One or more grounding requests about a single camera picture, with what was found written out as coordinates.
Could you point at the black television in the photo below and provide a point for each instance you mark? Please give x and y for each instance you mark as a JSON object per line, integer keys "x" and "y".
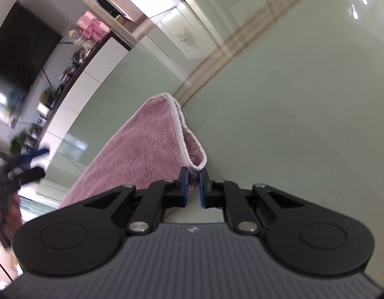
{"x": 20, "y": 46}

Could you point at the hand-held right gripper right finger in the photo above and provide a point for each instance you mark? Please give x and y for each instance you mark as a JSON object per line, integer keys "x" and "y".
{"x": 202, "y": 190}

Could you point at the green potted plant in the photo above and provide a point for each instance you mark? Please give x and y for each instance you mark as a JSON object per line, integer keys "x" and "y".
{"x": 20, "y": 143}
{"x": 48, "y": 98}

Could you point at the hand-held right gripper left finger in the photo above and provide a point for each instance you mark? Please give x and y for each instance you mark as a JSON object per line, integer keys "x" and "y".
{"x": 185, "y": 188}

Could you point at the pink towel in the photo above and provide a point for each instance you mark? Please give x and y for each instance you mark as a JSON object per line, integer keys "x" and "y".
{"x": 142, "y": 149}

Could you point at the pink gift box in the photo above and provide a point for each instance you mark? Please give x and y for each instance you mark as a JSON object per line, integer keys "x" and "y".
{"x": 92, "y": 26}

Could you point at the white sideboard cabinet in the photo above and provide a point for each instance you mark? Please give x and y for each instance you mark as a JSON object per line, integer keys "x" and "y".
{"x": 95, "y": 65}

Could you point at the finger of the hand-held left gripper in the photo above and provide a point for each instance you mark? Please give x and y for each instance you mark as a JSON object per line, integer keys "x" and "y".
{"x": 28, "y": 177}
{"x": 34, "y": 156}

